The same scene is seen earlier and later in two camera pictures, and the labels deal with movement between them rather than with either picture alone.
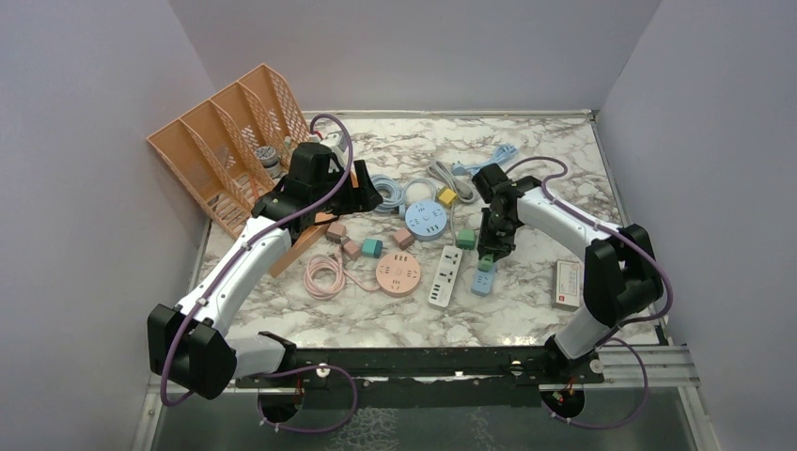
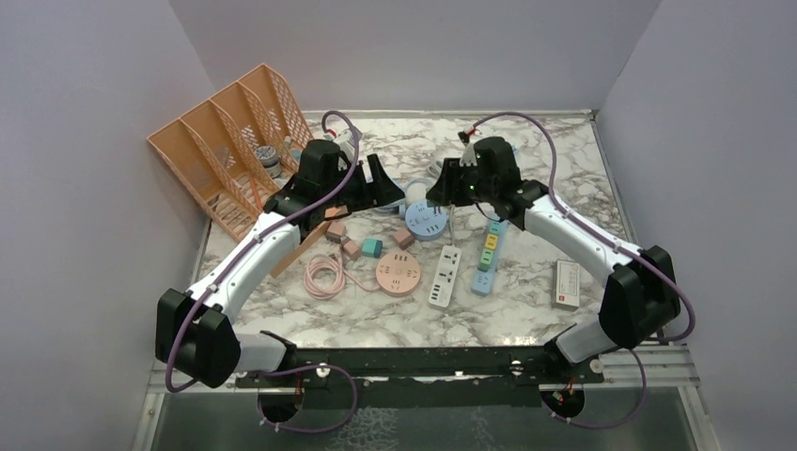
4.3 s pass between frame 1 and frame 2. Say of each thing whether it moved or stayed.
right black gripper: moved
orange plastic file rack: stayed
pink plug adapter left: stayed
